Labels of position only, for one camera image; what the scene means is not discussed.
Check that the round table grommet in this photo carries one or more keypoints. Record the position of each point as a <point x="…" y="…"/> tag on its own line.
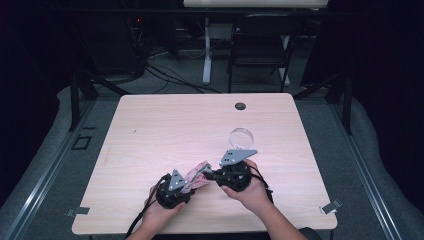
<point x="240" y="106"/>

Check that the pink plastic packet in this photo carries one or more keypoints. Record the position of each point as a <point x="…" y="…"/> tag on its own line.
<point x="196" y="176"/>

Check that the person's left hand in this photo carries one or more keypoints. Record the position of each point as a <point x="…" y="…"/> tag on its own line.
<point x="158" y="216"/>

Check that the grey tape strip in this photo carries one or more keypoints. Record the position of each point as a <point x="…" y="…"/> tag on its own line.
<point x="331" y="206"/>
<point x="78" y="211"/>

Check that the white desk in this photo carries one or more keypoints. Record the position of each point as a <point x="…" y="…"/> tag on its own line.
<point x="253" y="3"/>

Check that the person's right hand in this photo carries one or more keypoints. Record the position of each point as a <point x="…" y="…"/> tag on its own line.
<point x="255" y="196"/>

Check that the clear glass cup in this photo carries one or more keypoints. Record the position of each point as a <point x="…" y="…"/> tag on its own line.
<point x="240" y="137"/>

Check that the black folding chair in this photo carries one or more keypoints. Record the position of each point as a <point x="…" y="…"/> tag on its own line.
<point x="263" y="50"/>

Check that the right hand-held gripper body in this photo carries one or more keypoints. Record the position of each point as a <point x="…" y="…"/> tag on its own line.
<point x="233" y="175"/>

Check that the black metal stand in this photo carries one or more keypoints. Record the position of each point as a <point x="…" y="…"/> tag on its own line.
<point x="347" y="103"/>
<point x="75" y="100"/>

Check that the dark equipment case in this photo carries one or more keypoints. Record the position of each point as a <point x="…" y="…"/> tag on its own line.
<point x="110" y="43"/>

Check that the aluminium floor rail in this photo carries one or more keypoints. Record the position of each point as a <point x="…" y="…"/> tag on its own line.
<point x="43" y="180"/>
<point x="366" y="180"/>

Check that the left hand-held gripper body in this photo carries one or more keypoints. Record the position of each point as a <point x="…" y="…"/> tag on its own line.
<point x="171" y="195"/>

